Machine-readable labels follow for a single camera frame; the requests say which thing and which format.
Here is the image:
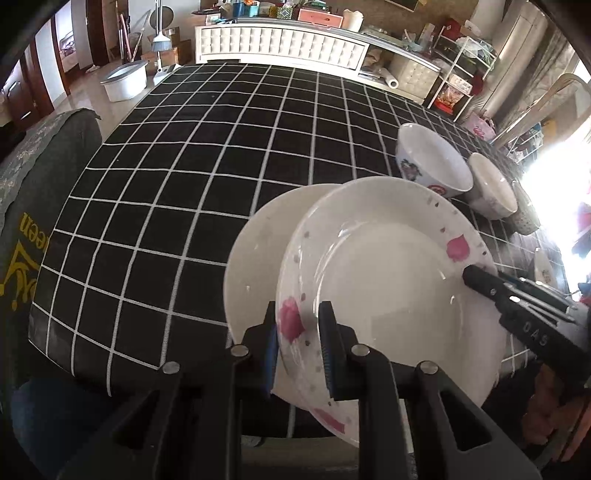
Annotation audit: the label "pink bag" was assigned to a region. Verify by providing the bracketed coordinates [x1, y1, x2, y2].
[464, 115, 495, 141]

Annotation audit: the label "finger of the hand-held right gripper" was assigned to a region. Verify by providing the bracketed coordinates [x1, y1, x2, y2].
[496, 271, 578, 311]
[463, 264, 573, 324]

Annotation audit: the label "white plate with pink flowers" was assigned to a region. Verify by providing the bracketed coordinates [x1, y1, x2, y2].
[276, 176, 518, 448]

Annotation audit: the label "white bowl with floral print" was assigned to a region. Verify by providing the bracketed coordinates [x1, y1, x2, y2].
[394, 123, 475, 199]

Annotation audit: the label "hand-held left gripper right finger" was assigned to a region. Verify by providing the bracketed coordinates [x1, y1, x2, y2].
[318, 300, 543, 480]

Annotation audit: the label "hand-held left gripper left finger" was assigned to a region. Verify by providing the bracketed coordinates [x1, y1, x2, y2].
[58, 300, 281, 480]

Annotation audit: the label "pink box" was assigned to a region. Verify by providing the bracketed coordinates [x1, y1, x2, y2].
[298, 8, 345, 29]

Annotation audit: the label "long white cabinet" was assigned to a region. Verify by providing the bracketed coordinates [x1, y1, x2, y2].
[194, 18, 441, 104]

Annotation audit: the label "white standing air conditioner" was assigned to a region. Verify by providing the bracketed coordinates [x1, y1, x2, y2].
[480, 0, 555, 121]

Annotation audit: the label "person's right hand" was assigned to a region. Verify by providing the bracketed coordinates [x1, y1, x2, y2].
[524, 364, 591, 467]

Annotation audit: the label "plain white plate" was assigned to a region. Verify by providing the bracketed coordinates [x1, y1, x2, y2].
[223, 184, 342, 344]

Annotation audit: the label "cardboard boxes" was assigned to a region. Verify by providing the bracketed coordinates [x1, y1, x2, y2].
[141, 28, 192, 70]

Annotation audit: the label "light wooden chair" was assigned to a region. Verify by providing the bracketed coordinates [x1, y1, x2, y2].
[489, 74, 591, 162]

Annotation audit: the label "speckled bowl with dark rim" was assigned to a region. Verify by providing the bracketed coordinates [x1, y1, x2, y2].
[510, 180, 542, 236]

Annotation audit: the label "red snack box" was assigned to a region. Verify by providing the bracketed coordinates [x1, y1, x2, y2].
[431, 85, 467, 116]

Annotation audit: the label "black white checked tablecloth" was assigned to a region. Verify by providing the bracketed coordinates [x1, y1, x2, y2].
[28, 62, 573, 439]

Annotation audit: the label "white plastic tub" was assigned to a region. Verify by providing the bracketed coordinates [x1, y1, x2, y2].
[100, 60, 149, 103]

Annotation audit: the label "dark blue cloth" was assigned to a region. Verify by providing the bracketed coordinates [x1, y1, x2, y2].
[11, 376, 139, 467]

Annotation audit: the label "brown wooden door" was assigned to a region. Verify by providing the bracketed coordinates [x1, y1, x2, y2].
[0, 28, 70, 134]

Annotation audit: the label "white wire rack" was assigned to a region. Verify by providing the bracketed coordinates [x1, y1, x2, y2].
[427, 18, 499, 123]

